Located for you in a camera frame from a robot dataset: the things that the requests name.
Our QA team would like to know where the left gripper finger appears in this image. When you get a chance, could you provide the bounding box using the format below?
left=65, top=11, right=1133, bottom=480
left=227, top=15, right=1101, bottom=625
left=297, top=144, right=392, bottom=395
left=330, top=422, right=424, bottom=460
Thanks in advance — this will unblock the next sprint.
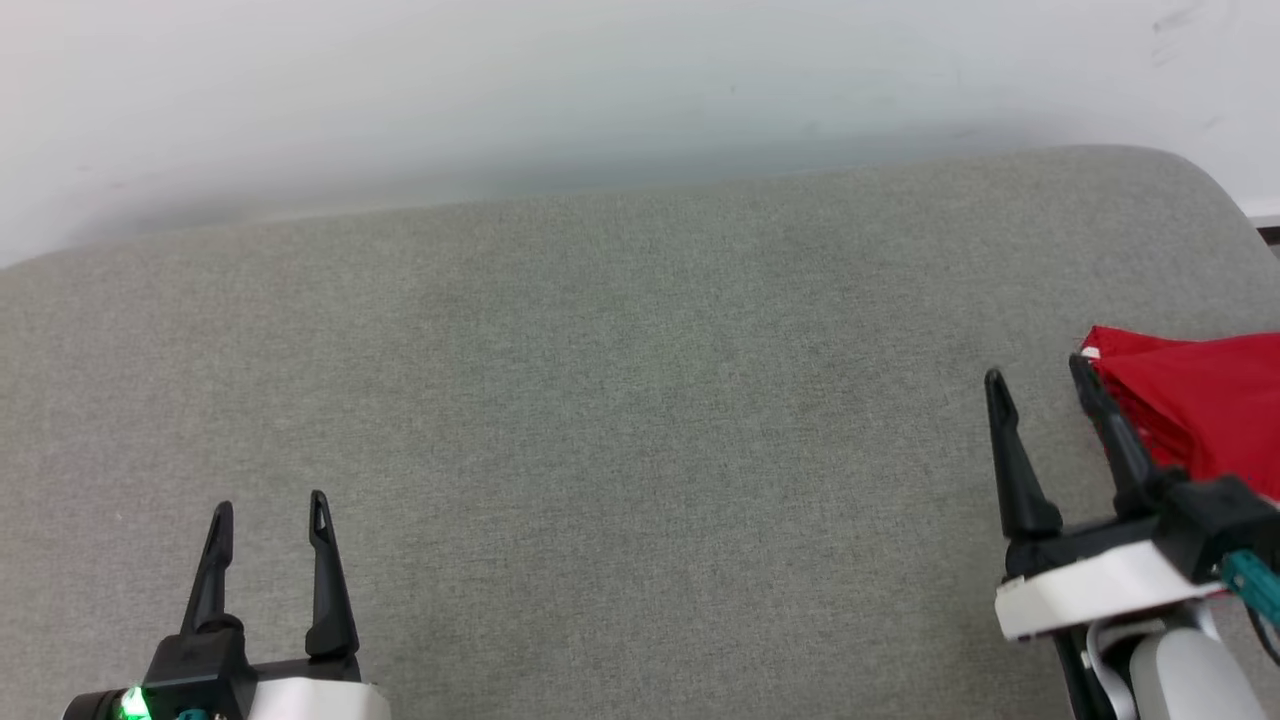
left=180, top=500, right=245, bottom=636
left=305, top=489, right=361, bottom=661

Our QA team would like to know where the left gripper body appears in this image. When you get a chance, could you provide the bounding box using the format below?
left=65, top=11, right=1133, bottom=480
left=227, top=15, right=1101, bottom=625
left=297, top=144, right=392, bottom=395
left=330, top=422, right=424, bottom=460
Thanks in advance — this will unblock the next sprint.
left=62, top=630, right=393, bottom=720

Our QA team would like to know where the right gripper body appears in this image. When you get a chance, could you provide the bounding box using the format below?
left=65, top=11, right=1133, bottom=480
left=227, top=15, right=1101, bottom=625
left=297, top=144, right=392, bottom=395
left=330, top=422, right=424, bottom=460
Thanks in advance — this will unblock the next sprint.
left=993, top=475, right=1280, bottom=643

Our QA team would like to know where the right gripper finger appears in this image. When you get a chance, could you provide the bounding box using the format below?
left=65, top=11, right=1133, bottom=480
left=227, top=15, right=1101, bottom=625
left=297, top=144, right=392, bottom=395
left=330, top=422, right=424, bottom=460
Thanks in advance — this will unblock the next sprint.
left=1068, top=353, right=1191, bottom=517
left=984, top=368, right=1064, bottom=546

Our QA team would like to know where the red and white garment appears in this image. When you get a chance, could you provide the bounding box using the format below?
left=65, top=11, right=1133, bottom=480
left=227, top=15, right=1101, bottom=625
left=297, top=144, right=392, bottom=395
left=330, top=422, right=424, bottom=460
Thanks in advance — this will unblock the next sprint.
left=1080, top=325, right=1280, bottom=503

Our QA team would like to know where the grey fabric sofa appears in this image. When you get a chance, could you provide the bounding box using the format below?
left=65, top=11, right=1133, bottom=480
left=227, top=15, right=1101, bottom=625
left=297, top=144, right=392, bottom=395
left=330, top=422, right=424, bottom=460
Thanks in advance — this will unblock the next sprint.
left=0, top=145, right=1280, bottom=720

